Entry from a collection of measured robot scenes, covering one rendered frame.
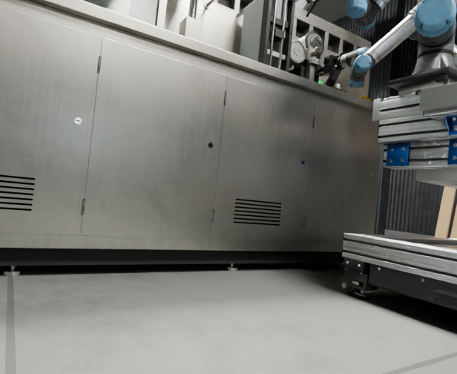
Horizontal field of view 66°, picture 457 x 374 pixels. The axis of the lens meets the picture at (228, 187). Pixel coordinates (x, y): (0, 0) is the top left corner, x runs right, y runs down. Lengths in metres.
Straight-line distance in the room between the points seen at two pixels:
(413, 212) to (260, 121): 3.46
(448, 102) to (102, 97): 1.10
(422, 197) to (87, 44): 4.10
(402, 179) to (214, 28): 3.34
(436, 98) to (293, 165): 0.66
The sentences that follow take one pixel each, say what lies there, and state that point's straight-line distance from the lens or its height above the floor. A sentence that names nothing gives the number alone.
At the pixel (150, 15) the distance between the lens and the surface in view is 1.49.
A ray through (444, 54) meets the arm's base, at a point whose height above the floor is 0.90.
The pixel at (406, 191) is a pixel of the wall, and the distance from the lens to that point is 4.84.
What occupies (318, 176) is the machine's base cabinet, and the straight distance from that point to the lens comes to 1.76.
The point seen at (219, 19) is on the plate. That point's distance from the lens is 2.30.
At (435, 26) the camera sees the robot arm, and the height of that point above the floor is 0.93.
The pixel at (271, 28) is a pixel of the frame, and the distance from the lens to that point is 1.92.
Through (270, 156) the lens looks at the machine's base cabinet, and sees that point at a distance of 1.57.
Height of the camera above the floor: 0.32
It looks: 2 degrees up
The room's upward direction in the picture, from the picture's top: 6 degrees clockwise
